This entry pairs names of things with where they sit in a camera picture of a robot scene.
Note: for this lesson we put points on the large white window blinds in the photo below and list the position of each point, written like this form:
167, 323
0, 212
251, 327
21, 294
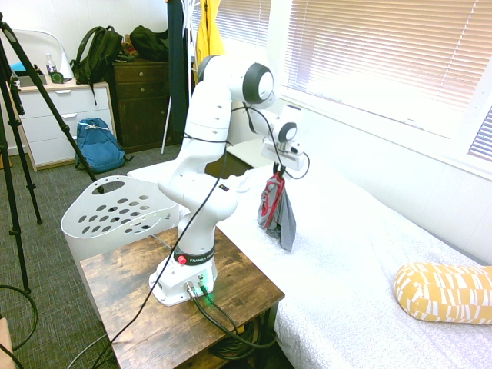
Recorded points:
384, 50

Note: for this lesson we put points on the dark green backpack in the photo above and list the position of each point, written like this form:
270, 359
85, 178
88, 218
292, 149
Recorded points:
98, 52

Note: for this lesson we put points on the grey box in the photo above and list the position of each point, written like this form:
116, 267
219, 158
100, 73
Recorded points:
28, 81

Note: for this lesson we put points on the dark wooden dresser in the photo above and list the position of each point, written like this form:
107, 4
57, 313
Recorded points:
140, 104

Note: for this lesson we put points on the grey garment with red trim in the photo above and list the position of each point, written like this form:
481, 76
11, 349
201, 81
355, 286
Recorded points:
282, 219

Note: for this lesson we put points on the navy hanging garment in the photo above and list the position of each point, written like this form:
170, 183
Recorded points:
177, 69

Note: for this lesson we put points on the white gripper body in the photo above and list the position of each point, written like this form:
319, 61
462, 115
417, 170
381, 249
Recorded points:
282, 153

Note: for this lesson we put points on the clear plastic bottle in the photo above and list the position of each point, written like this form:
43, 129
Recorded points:
50, 63

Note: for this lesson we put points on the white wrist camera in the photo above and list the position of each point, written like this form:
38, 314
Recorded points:
294, 148

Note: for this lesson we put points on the white drawer dresser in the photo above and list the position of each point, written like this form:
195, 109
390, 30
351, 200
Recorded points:
50, 123

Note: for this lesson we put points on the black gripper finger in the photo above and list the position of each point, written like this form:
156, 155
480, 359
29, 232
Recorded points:
282, 171
275, 167

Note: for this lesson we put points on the brown plush toy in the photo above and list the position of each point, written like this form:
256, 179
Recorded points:
128, 44

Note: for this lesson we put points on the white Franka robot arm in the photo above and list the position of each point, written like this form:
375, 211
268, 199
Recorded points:
203, 127

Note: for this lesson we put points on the blue backpack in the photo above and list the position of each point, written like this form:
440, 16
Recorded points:
98, 144

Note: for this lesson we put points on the black camera tripod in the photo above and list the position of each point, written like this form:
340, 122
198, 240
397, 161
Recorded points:
13, 127

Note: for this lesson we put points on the white perforated laundry basket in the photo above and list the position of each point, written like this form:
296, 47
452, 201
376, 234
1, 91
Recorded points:
115, 209

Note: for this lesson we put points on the black bag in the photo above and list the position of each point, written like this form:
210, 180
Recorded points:
148, 40

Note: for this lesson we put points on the green round item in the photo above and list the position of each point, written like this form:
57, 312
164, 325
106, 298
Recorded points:
57, 77

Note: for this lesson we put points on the window blinds behind clothes rack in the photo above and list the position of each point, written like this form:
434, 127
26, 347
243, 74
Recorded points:
242, 19

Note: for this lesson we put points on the bed with white sheet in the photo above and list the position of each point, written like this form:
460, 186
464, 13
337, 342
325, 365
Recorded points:
346, 238

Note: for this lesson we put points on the yellow white patterned pillow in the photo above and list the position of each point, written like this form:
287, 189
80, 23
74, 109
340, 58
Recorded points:
446, 292

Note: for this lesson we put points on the narrow white window blinds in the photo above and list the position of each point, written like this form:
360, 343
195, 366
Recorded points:
482, 136

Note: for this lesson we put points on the yellow hanging garment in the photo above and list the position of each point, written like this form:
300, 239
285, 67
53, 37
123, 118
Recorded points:
209, 34

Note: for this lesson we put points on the white desk lamp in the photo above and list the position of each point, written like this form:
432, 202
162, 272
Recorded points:
63, 57

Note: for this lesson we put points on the rustic wooden side table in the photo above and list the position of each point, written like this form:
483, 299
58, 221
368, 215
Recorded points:
127, 284

